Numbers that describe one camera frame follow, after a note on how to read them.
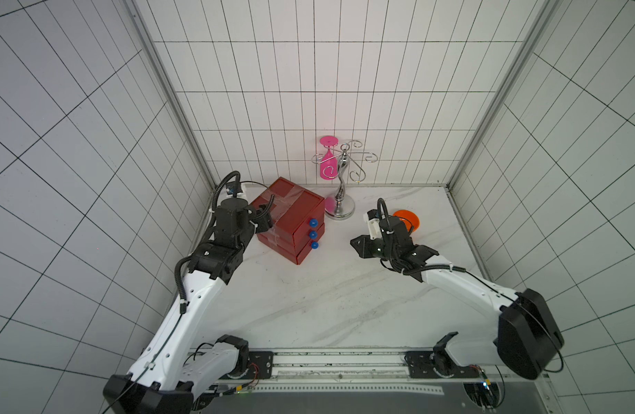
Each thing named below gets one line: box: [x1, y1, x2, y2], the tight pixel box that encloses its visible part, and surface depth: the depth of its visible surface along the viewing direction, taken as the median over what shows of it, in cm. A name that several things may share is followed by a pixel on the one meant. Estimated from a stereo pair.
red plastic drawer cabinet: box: [251, 176, 327, 265], surface depth 88 cm
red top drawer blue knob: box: [276, 190, 326, 239], surface depth 85 cm
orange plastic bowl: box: [392, 209, 421, 233], surface depth 105 cm
